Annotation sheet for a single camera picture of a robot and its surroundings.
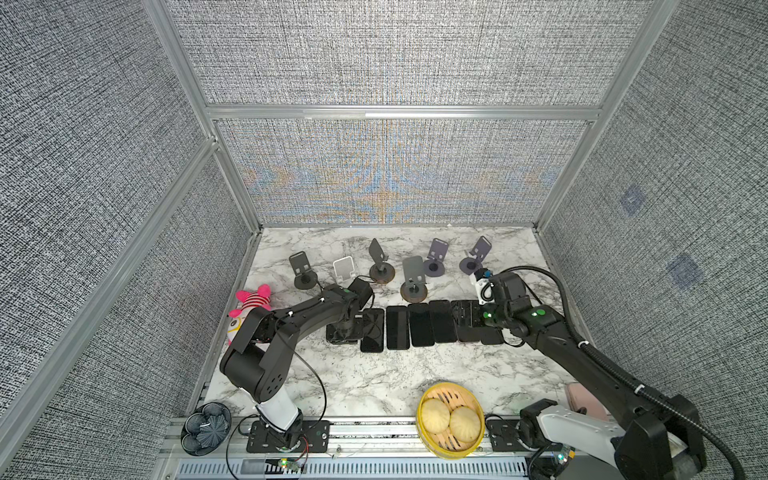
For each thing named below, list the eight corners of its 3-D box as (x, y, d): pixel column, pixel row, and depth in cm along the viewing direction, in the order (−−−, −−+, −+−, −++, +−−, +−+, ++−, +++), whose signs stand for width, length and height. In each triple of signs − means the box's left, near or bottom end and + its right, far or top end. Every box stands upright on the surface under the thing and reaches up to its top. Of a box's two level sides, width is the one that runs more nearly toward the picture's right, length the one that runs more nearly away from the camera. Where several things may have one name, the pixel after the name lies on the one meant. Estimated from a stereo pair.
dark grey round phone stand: (294, 289, 103) (286, 269, 94) (298, 272, 108) (290, 251, 99) (315, 289, 103) (309, 269, 94) (318, 272, 108) (312, 251, 99)
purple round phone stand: (425, 276, 107) (429, 255, 98) (423, 259, 112) (427, 238, 103) (444, 276, 107) (449, 255, 98) (441, 259, 112) (446, 238, 102)
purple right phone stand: (469, 277, 106) (477, 257, 97) (458, 269, 109) (465, 248, 100) (485, 264, 110) (494, 243, 101) (474, 256, 112) (482, 235, 103)
